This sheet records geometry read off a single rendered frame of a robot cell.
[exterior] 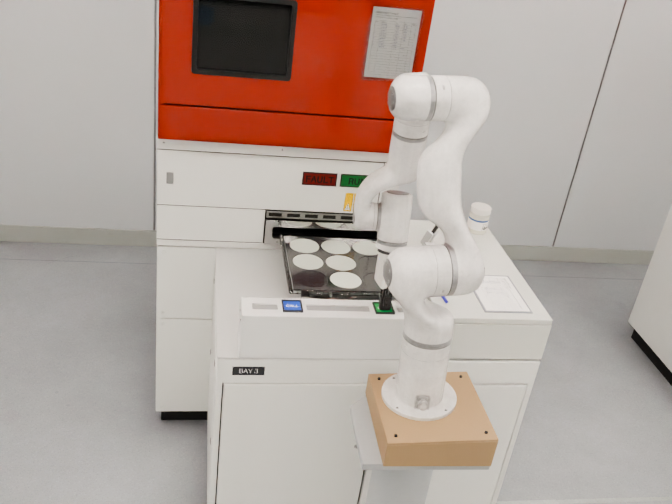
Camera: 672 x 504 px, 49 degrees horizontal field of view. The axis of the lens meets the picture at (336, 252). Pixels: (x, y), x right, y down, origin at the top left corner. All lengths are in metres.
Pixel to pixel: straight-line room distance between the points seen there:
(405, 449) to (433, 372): 0.19
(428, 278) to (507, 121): 2.71
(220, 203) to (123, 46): 1.56
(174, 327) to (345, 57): 1.16
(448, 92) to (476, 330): 0.79
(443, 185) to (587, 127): 2.91
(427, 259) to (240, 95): 0.94
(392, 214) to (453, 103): 0.44
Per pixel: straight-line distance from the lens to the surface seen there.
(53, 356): 3.49
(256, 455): 2.33
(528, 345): 2.27
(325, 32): 2.31
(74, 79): 3.99
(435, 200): 1.66
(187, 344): 2.83
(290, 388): 2.16
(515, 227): 4.61
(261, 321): 2.02
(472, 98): 1.67
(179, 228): 2.58
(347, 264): 2.42
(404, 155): 1.87
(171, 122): 2.37
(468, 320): 2.14
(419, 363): 1.79
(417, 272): 1.65
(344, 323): 2.05
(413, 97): 1.62
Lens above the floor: 2.08
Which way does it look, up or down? 28 degrees down
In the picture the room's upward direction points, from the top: 8 degrees clockwise
